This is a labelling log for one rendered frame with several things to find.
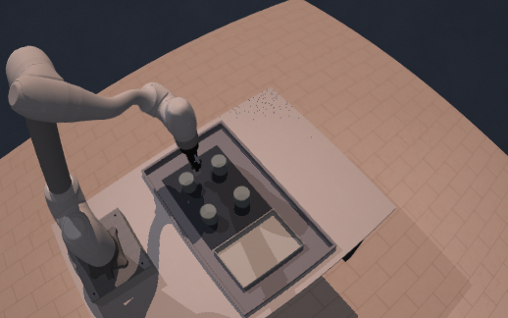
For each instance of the translucent grey cylinder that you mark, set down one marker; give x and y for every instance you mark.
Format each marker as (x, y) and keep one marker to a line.
(209, 214)
(219, 164)
(187, 182)
(242, 196)

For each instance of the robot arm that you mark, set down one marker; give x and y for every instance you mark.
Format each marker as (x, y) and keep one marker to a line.
(39, 94)

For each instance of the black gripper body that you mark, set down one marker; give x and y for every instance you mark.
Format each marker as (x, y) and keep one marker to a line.
(191, 151)

